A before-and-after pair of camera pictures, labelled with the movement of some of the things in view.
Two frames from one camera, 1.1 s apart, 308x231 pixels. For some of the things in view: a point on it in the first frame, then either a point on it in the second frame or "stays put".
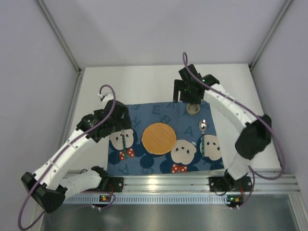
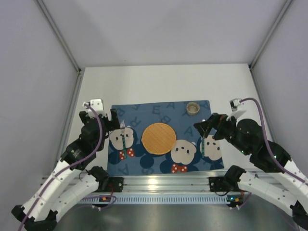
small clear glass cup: x=192 y=109 stays put
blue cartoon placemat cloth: x=196 y=148 stays put
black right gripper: x=188 y=96 -> x=215 y=124
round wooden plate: x=159 y=138 stays put
